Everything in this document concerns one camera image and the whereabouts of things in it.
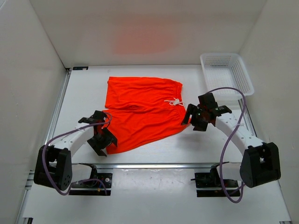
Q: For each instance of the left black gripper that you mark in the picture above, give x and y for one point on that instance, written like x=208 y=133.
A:
x=97 y=147

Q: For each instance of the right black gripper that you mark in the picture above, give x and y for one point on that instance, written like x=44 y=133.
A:
x=193 y=109

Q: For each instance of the orange shorts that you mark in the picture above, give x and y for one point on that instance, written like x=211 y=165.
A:
x=144 y=110

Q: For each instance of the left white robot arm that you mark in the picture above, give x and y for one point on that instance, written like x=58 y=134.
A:
x=54 y=168

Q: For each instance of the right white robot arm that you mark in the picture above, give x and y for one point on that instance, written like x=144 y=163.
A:
x=260 y=160

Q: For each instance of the white plastic basket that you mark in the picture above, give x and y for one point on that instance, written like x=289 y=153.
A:
x=226 y=71

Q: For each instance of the black label sticker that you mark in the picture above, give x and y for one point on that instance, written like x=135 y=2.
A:
x=80 y=68

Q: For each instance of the front aluminium rail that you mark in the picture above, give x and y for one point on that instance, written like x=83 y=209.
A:
x=152 y=165

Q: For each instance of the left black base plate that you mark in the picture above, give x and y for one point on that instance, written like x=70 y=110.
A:
x=95 y=188

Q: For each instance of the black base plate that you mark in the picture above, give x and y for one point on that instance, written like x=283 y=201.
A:
x=95 y=188
x=205 y=187

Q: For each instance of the right aluminium frame rail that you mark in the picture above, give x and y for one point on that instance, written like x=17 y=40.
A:
x=249 y=125

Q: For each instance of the aluminium frame rail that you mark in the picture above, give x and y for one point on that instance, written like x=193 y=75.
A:
x=49 y=134
x=249 y=125

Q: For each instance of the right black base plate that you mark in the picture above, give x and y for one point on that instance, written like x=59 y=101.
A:
x=205 y=187

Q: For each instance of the left aluminium frame rail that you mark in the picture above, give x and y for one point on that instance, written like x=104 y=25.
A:
x=49 y=134

